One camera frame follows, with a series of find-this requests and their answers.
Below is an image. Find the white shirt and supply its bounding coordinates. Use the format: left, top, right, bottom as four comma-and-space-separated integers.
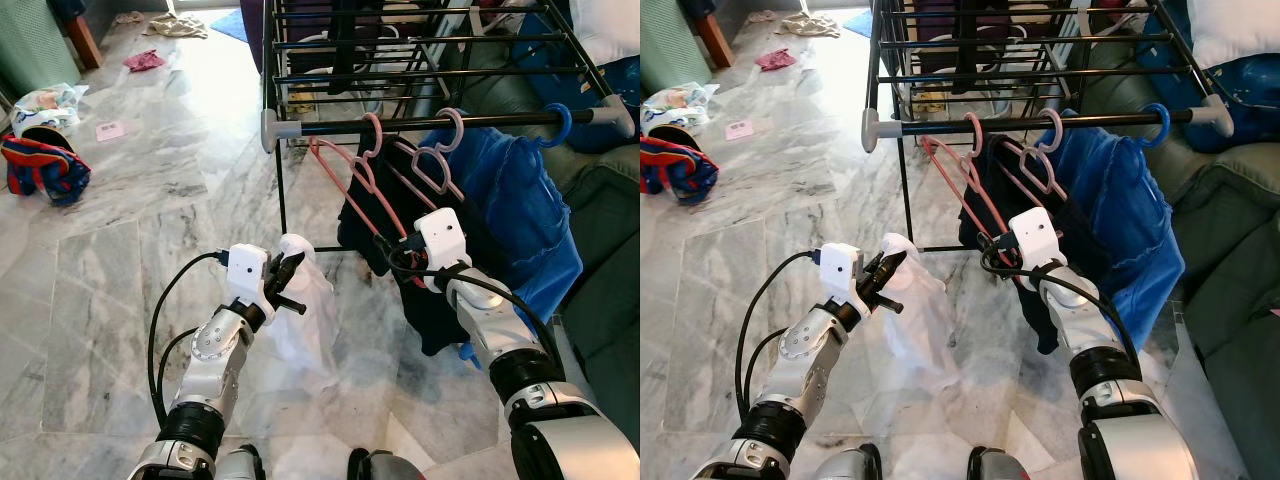
262, 233, 341, 386
880, 233, 961, 386

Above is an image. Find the blue clothes hanger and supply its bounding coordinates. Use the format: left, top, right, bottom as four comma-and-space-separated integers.
540, 103, 574, 149
1140, 103, 1173, 149

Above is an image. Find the navy garment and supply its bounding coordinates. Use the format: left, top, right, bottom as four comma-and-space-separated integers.
958, 130, 1101, 356
338, 130, 501, 356

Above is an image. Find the blue garment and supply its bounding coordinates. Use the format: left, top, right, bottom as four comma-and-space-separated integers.
420, 125, 584, 341
1030, 125, 1186, 351

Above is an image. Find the black drying rack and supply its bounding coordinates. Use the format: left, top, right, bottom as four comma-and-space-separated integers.
862, 0, 1236, 251
260, 0, 636, 251

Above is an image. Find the robot right leg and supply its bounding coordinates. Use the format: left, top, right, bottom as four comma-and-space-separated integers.
348, 450, 426, 480
968, 448, 1031, 480

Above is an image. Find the green sofa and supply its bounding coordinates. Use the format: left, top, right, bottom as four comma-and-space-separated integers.
1075, 40, 1280, 480
470, 40, 641, 451

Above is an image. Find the black garment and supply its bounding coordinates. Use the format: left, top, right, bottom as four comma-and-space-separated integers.
330, 0, 386, 96
950, 0, 1006, 96

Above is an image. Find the red and blue bag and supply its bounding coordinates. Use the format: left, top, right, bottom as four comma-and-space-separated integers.
0, 135, 93, 208
640, 135, 719, 206

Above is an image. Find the beige cloth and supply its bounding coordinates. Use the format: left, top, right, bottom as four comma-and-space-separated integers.
145, 12, 209, 39
780, 12, 841, 39

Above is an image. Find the white printed plastic bag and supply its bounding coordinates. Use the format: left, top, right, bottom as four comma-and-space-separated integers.
645, 82, 719, 136
12, 82, 91, 136

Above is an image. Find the brown wooden furniture leg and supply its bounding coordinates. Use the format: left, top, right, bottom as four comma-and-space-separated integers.
695, 0, 736, 69
55, 0, 106, 71

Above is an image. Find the white pillow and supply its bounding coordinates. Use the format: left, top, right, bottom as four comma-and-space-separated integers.
568, 0, 641, 66
1185, 0, 1280, 66

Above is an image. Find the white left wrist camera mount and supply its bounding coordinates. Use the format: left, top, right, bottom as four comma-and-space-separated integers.
226, 244, 271, 311
820, 243, 863, 309

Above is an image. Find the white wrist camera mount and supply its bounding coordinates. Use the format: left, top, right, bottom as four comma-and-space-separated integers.
820, 243, 863, 309
1007, 207, 1061, 269
412, 208, 471, 271
226, 244, 271, 311

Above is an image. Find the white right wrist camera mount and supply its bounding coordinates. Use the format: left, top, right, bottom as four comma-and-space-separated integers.
1007, 207, 1061, 269
412, 208, 471, 271

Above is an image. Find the short black left arm cable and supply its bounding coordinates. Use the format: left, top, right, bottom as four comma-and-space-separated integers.
153, 327, 201, 411
742, 327, 791, 411

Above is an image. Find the long black left arm cable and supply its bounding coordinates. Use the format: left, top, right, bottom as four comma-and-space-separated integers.
733, 250, 823, 429
147, 252, 231, 429

